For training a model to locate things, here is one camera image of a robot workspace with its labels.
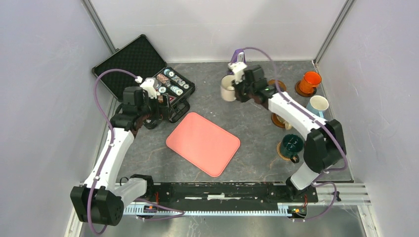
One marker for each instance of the woven rattan coaster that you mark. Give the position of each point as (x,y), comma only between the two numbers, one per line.
(283,152)

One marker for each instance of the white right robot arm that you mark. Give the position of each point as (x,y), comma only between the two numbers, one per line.
(324,142)

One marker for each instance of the orange mug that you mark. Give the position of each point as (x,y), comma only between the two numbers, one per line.
(309,83)

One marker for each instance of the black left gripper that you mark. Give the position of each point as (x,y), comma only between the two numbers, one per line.
(163,111)

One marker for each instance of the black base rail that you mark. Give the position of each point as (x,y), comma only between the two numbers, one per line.
(227,196)

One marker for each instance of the white mug blue handle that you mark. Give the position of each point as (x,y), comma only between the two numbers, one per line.
(318,105)

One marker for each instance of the pink plastic tray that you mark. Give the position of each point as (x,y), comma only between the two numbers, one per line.
(203,143)

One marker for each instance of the black poker chip case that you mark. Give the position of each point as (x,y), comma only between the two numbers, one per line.
(140,58)

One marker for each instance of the brown wooden coaster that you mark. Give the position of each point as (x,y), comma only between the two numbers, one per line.
(281,85)
(303,94)
(277,120)

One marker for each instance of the purple metronome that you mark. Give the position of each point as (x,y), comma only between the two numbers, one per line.
(238,56)

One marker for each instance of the dark green mug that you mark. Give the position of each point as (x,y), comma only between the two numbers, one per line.
(295,144)

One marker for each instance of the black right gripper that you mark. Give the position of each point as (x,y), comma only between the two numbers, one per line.
(238,96)

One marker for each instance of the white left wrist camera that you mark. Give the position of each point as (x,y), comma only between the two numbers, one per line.
(147,84)

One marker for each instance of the white ribbed black-rimmed mug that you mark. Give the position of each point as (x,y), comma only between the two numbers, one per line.
(227,90)

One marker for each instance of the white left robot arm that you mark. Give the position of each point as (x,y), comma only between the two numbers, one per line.
(98,200)

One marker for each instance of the aluminium frame rail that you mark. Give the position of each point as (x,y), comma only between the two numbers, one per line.
(347,194)

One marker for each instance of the beige mug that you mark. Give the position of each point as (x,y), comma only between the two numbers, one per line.
(287,125)

